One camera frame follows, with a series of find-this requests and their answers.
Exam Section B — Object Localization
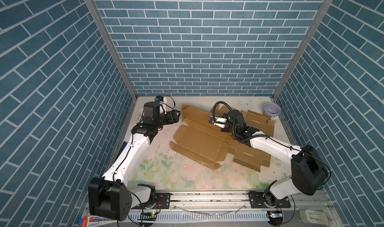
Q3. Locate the aluminium left corner post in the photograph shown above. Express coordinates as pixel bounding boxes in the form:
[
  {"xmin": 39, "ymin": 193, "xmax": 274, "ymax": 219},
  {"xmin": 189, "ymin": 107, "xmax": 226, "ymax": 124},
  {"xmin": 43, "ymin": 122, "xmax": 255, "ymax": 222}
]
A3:
[{"xmin": 84, "ymin": 0, "xmax": 137, "ymax": 101}]

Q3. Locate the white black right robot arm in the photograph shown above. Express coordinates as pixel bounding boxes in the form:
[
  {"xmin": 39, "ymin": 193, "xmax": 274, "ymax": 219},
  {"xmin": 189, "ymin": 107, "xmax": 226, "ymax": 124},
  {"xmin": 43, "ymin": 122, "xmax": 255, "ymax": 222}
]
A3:
[{"xmin": 209, "ymin": 109, "xmax": 331, "ymax": 208}]

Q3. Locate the white ceramic mug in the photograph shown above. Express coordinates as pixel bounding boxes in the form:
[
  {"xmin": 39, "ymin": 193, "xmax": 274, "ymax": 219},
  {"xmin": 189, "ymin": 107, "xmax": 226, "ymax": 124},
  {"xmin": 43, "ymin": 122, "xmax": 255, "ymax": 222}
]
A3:
[{"xmin": 137, "ymin": 108, "xmax": 144, "ymax": 118}]

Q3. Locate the brown cardboard box sheet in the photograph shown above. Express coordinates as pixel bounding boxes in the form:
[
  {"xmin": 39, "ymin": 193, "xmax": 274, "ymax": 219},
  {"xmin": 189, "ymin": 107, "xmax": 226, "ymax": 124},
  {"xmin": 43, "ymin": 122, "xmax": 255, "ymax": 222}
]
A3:
[
  {"xmin": 211, "ymin": 104, "xmax": 275, "ymax": 172},
  {"xmin": 170, "ymin": 104, "xmax": 231, "ymax": 170}
]

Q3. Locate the lavender ceramic mug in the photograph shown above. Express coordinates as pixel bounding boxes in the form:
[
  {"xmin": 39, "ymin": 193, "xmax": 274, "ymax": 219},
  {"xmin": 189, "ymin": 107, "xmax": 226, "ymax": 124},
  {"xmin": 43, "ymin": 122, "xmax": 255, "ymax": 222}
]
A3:
[{"xmin": 263, "ymin": 102, "xmax": 281, "ymax": 120}]

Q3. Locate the white red blue carton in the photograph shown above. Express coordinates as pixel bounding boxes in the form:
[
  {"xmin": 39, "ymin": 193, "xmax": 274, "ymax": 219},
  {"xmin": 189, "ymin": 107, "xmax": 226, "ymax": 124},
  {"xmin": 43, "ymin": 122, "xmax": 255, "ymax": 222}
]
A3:
[{"xmin": 78, "ymin": 216, "xmax": 113, "ymax": 227}]

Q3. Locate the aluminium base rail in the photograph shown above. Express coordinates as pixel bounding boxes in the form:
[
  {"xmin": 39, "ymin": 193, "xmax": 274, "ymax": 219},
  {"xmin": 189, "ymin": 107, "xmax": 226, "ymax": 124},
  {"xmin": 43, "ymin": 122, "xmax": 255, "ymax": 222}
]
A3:
[{"xmin": 83, "ymin": 190, "xmax": 334, "ymax": 216}]

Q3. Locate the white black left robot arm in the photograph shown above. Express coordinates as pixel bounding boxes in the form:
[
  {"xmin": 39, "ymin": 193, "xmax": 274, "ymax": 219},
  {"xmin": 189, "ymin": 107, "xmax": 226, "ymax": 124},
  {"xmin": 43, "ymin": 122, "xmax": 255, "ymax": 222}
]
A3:
[{"xmin": 88, "ymin": 96, "xmax": 181, "ymax": 222}]

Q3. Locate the white slotted cable duct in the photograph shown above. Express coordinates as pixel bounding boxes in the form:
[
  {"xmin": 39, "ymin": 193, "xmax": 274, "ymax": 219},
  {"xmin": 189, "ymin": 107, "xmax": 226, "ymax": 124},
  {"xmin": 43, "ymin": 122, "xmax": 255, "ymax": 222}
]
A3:
[{"xmin": 129, "ymin": 211, "xmax": 270, "ymax": 224}]

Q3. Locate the aluminium right corner post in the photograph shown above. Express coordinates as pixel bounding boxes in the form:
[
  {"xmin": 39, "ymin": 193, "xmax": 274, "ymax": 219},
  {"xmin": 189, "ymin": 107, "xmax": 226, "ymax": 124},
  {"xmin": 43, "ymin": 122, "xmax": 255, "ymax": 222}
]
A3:
[{"xmin": 273, "ymin": 0, "xmax": 334, "ymax": 101}]

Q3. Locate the aluminium corner post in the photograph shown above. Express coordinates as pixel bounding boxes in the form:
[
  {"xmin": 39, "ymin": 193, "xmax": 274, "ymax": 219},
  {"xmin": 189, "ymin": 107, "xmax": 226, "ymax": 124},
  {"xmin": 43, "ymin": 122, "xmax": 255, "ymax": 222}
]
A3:
[
  {"xmin": 84, "ymin": 0, "xmax": 137, "ymax": 101},
  {"xmin": 273, "ymin": 0, "xmax": 334, "ymax": 101}
]

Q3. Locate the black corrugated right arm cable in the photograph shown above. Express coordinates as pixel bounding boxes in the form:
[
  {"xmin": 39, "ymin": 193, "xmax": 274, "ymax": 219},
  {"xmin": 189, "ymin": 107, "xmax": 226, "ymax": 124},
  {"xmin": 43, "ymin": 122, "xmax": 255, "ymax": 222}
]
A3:
[{"xmin": 211, "ymin": 101, "xmax": 271, "ymax": 144}]

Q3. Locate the white plastic device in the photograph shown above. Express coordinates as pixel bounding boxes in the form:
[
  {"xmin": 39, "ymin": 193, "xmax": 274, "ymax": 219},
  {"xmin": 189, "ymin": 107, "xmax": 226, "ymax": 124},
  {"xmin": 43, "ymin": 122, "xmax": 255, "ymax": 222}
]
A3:
[{"xmin": 299, "ymin": 209, "xmax": 331, "ymax": 226}]

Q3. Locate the brown cardboard box top sheet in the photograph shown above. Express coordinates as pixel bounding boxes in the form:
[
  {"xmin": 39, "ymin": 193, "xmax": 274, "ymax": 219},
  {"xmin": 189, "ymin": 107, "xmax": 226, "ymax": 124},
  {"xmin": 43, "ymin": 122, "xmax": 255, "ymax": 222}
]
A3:
[{"xmin": 170, "ymin": 104, "xmax": 231, "ymax": 170}]

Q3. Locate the brown cardboard box lower sheet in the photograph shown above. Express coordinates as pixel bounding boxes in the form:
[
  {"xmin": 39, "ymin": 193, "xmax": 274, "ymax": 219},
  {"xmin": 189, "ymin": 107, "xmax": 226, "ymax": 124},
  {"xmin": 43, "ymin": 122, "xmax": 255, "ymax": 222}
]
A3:
[{"xmin": 211, "ymin": 104, "xmax": 275, "ymax": 172}]

